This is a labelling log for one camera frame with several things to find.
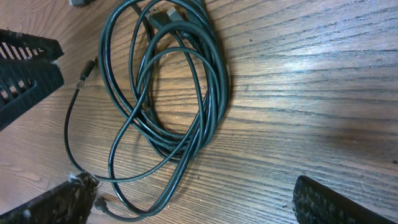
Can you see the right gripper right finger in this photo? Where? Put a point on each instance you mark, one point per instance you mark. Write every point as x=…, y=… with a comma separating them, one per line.
x=315, y=203

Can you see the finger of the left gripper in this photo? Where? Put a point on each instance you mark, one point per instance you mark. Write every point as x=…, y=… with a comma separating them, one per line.
x=29, y=72

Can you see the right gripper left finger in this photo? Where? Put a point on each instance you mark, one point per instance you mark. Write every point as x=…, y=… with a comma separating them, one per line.
x=68, y=203

